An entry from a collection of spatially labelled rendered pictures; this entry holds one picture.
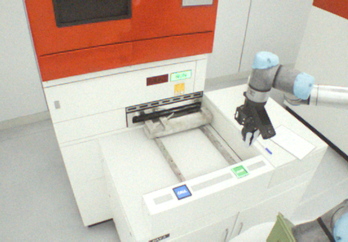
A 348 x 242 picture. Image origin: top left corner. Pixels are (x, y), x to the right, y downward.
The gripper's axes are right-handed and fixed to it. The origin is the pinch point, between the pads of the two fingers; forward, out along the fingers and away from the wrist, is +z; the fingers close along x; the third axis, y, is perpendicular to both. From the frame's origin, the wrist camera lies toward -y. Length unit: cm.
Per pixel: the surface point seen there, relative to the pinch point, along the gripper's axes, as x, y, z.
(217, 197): 13.0, -4.0, 18.9
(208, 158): -0.8, 24.1, 28.7
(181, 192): 26.3, 0.6, 14.2
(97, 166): 49, 59, 49
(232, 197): 4.9, -4.0, 22.8
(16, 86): 100, 207, 66
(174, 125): 7, 47, 23
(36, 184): 97, 117, 111
